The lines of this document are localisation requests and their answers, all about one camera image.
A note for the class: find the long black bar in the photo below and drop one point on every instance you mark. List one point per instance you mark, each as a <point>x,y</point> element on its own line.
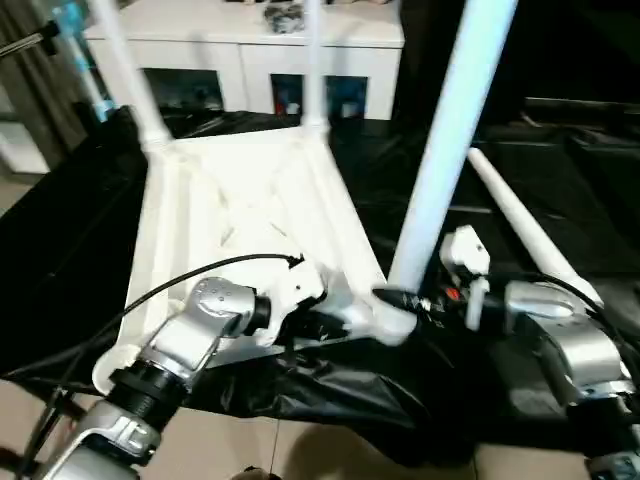
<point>580,105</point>

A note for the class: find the bag of black parts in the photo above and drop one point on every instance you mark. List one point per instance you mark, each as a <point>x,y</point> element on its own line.
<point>285,19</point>

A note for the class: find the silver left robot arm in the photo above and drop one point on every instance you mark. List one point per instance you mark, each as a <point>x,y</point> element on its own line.
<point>200,320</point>

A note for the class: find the white sideboard cabinet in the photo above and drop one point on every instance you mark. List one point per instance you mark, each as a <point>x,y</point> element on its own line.
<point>200,55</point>

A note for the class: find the red bottle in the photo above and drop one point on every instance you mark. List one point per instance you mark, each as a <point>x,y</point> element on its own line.
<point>279,105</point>

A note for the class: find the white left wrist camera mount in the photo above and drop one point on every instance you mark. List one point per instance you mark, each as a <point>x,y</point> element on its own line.
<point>295,290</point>

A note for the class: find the white pole with blue ribbon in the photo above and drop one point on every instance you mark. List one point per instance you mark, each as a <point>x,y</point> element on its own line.
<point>82,55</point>

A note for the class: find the white plastic table top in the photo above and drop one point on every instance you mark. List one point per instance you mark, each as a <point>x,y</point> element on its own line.
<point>225,175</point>

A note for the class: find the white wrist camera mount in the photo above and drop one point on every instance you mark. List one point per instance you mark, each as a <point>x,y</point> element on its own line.
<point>465,250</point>
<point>295,290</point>

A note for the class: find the white plastic table leg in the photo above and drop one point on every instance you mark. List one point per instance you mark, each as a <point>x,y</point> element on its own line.
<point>445,150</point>
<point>515,207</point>
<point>315,75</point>
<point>131,75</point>

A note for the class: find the small white jar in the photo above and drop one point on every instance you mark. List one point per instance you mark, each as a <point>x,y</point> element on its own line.
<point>293,108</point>
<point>348,109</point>

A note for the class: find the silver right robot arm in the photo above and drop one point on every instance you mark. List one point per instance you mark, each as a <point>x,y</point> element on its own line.
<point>585,350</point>

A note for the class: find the black glossy mat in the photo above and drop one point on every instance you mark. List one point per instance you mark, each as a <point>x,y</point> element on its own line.
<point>350,390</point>

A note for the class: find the grey tripod stand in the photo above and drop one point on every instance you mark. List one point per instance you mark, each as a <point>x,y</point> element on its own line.
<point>30,90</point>

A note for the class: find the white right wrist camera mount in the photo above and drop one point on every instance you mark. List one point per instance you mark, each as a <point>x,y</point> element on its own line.
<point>465,250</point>

